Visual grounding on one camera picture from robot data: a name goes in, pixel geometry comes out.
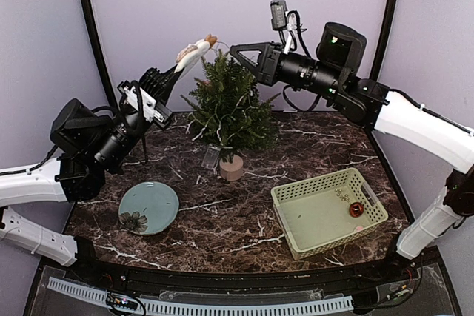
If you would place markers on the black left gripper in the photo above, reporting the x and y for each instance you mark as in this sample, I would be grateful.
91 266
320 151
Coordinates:
154 83

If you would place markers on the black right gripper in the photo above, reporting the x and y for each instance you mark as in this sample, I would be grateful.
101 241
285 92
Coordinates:
267 65

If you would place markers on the white snowman ornament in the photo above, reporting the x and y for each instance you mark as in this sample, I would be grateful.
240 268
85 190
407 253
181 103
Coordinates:
190 55

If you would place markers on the small green christmas tree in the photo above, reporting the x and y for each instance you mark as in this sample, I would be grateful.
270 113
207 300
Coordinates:
226 109

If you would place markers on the clear battery box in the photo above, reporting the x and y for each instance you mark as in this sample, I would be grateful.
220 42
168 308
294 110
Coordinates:
211 157

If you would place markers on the green perforated plastic basket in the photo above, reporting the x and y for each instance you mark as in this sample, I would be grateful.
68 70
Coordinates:
314 220

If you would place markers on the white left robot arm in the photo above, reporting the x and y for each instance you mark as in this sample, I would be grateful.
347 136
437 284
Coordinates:
87 145

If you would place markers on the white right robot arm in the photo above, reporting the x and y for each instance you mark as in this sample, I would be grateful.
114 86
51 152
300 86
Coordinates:
375 106

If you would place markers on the pink tree pot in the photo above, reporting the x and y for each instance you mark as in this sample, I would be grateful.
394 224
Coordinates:
232 170

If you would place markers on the teal flower plate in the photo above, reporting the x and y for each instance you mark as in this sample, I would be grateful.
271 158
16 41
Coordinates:
148 208

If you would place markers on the small silver bell cluster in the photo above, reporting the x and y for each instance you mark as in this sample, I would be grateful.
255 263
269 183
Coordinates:
343 195

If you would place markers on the red ball ornament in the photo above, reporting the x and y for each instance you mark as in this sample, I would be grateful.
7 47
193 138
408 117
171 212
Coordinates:
356 209

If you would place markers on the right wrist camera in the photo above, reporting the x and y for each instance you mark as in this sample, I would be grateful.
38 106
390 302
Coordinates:
288 25

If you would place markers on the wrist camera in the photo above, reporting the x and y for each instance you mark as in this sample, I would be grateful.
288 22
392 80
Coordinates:
153 110
288 25

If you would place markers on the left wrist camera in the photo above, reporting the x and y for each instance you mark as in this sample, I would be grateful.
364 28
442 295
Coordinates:
153 110

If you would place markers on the black left corner post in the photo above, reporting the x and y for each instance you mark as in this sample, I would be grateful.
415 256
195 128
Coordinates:
95 43

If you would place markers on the black corner post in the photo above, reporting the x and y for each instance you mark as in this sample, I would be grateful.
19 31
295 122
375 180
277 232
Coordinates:
383 39
95 43

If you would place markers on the black right corner post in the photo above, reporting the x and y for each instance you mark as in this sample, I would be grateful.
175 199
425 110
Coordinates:
383 39

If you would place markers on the white slotted cable duct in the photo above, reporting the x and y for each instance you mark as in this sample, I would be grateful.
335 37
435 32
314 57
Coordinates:
122 304

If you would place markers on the black front rail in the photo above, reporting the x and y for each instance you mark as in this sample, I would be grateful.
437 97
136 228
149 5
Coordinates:
214 274

